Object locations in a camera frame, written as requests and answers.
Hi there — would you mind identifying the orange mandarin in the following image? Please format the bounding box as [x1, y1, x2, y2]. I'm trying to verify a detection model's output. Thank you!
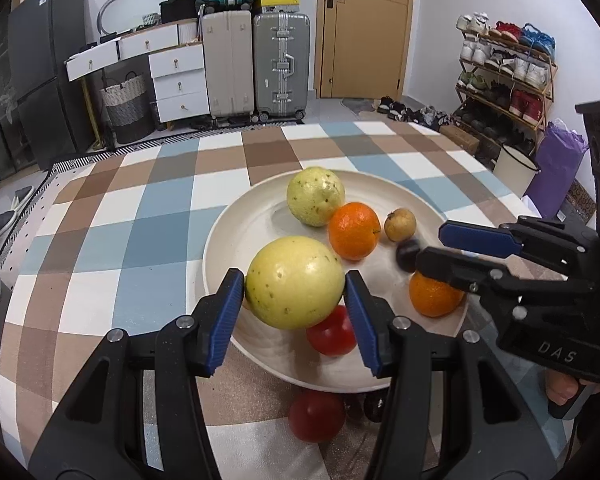
[328, 202, 381, 261]
[408, 271, 465, 318]

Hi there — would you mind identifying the dark chestnut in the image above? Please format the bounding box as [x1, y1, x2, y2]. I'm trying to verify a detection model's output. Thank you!
[396, 238, 422, 274]

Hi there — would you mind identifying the small brown longan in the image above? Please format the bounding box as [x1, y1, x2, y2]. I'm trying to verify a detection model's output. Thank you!
[384, 208, 417, 243]

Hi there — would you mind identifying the red cherry tomato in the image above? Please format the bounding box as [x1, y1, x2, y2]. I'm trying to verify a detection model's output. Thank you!
[288, 390, 346, 443]
[306, 304, 356, 358]

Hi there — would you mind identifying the yellow green guava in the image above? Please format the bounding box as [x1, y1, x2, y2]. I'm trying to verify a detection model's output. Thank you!
[286, 167, 346, 228]

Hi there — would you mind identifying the right hand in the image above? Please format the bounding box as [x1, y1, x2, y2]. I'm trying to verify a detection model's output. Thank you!
[544, 370, 600, 405]

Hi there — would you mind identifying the white enamel bucket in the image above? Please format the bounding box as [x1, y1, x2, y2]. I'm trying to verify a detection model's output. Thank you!
[493, 145, 541, 197]

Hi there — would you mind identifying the purple bag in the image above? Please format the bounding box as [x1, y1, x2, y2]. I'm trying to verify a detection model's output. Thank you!
[524, 118, 588, 219]

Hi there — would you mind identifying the wooden shoe rack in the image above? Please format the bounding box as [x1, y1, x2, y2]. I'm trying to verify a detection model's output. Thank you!
[453, 32, 558, 155]

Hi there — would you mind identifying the checkered tablecloth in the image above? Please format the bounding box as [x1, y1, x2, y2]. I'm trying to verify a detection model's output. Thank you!
[0, 120, 539, 479]

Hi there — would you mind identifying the wooden door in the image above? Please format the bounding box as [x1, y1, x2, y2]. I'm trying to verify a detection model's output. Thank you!
[314, 0, 414, 100]

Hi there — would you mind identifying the silver suitcase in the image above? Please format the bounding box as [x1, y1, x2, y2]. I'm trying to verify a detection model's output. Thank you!
[253, 12, 311, 122]

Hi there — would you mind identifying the woven laundry basket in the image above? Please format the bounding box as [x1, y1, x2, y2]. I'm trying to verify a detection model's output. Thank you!
[100, 70, 155, 144]

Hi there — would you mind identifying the yellow box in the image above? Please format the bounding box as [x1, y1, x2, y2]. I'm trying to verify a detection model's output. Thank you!
[260, 0, 300, 13]

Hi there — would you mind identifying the beige suitcase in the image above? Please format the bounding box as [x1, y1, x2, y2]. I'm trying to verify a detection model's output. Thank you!
[201, 10, 256, 118]

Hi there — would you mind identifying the white drawer desk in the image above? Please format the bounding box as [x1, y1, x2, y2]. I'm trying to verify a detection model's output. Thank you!
[65, 18, 210, 122]

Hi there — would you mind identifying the black refrigerator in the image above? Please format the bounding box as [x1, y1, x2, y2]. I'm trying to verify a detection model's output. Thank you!
[8, 0, 95, 170]

